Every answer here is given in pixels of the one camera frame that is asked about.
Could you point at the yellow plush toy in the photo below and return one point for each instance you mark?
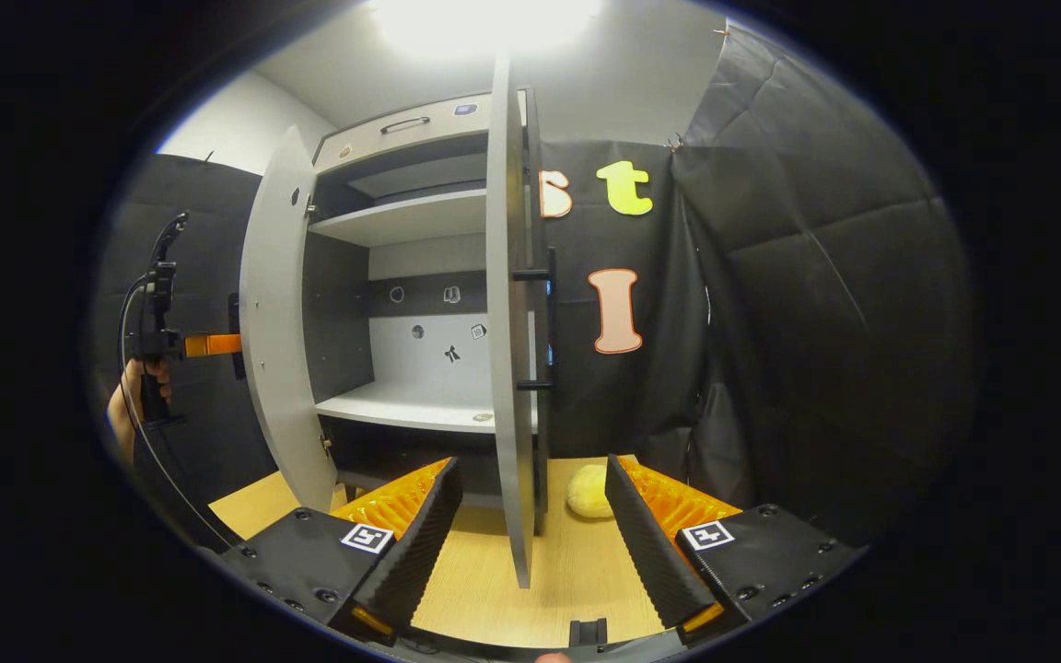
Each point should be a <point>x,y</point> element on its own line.
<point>588,493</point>

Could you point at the ceiling light panel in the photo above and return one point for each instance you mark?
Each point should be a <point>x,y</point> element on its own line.
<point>484,23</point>

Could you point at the black backdrop cloth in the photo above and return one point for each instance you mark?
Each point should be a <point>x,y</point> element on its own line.
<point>816,322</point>

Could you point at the grey shoe cabinet door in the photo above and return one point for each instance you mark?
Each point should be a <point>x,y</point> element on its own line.
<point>277,322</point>
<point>505,322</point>

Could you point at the grey double-door shoe cabinet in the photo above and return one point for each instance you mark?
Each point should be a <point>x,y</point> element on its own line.
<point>420,216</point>

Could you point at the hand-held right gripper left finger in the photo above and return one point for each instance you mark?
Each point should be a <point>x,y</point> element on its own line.
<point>420,552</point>

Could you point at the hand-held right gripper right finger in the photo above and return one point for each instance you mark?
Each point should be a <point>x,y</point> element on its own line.
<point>650,552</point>

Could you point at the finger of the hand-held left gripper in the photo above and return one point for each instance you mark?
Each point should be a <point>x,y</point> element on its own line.
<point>213,345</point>

